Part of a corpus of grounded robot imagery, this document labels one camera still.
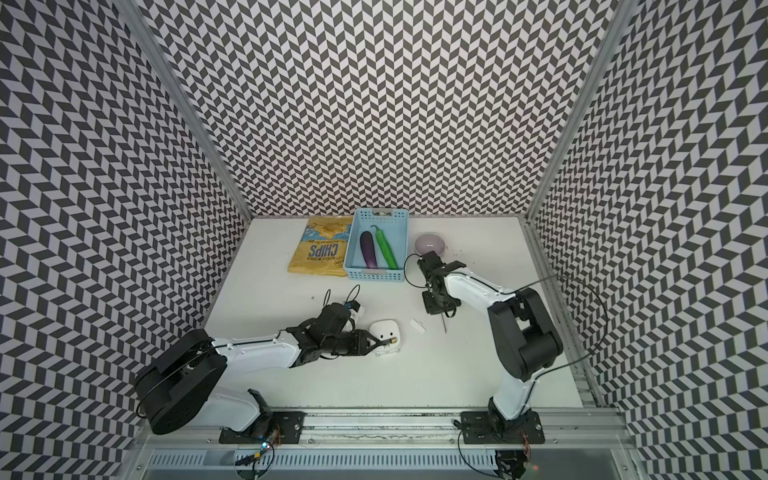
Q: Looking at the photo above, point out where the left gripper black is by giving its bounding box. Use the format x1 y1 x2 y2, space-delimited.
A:
323 329 378 357

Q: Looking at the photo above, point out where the white square alarm clock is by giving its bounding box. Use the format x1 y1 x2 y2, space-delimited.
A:
368 319 402 354

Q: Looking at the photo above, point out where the white battery cover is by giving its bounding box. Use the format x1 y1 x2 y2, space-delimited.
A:
410 319 426 334

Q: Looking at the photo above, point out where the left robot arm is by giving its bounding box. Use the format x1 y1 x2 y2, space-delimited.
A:
133 300 401 444

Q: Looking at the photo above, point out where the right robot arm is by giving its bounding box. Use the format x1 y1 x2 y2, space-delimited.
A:
417 252 563 435

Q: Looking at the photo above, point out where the lilac bowl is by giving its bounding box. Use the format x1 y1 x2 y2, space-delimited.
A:
414 233 446 256

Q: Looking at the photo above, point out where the green toy cucumber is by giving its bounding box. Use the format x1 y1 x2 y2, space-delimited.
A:
372 225 399 270

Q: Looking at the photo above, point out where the light blue plastic basket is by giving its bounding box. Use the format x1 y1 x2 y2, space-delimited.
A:
343 208 410 282

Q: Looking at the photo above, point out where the purple toy eggplant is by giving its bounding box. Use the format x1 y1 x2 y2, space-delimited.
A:
359 231 378 270

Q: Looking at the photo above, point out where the yellow chips bag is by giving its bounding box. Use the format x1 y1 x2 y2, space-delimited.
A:
287 216 353 277

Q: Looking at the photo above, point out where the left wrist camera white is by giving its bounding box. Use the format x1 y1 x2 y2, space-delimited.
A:
344 300 364 322

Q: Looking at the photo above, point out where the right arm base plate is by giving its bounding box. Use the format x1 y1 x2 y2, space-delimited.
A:
459 410 545 445

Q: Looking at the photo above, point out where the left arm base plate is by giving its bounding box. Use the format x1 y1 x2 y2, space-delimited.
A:
219 411 306 446

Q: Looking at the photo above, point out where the aluminium front rail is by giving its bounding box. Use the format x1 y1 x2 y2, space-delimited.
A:
131 407 637 451

